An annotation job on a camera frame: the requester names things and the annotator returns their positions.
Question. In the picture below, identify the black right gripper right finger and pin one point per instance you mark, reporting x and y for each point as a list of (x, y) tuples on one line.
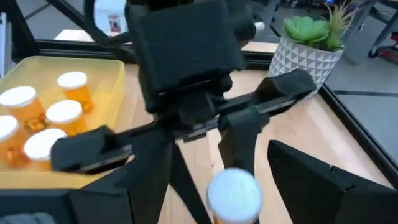
[(317, 196)]

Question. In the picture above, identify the white plastic bucket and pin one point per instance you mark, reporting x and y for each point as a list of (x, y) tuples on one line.
[(109, 12)]

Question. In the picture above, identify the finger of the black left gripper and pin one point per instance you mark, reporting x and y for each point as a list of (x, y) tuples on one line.
[(186, 205), (241, 140)]

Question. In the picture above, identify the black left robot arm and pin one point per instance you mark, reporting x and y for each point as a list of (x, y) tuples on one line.
[(245, 18)]

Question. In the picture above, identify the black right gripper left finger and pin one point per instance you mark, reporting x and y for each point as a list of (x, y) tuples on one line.
[(109, 202)]

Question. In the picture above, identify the succulent in white patterned pot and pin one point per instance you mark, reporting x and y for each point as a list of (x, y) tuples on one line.
[(298, 59)]

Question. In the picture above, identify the red floor cart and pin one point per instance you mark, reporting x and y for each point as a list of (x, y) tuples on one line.
[(390, 53)]

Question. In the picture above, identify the yellow translucent plastic bin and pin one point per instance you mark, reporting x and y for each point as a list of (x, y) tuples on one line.
[(102, 81)]

